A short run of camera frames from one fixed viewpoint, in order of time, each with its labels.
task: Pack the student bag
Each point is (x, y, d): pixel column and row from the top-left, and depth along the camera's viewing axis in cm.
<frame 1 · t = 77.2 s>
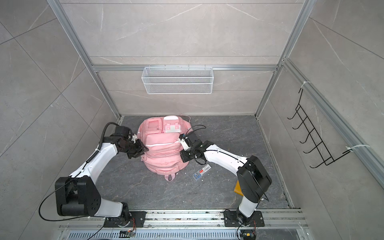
left hand: (146, 146, 85), fingers open
right hand: (182, 154, 86), fingers closed
pink student backpack: (160, 135, 95), point 12 cm above the table

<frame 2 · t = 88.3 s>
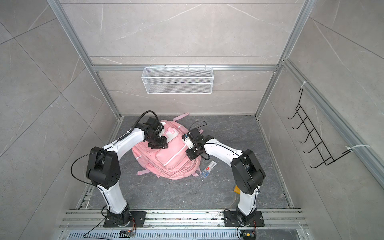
left hand: (165, 143, 92), fingers open
right hand: (190, 152, 91), fingers closed
pink student backpack: (172, 163, 87), point 8 cm above the table

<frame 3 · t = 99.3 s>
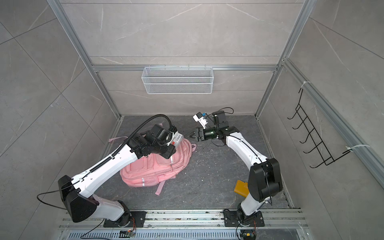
left hand: (172, 146, 76), fingers open
right hand: (188, 136, 77), fingers open
pink student backpack: (153, 169, 83), point 9 cm above the table

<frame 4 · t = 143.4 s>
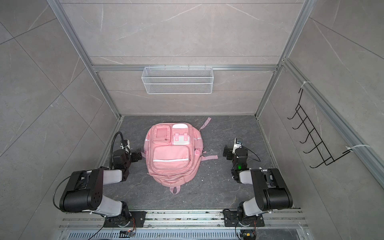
left hand: (131, 146, 94), fingers open
right hand: (233, 144, 94), fingers open
pink student backpack: (173, 152, 90), point 10 cm above the table

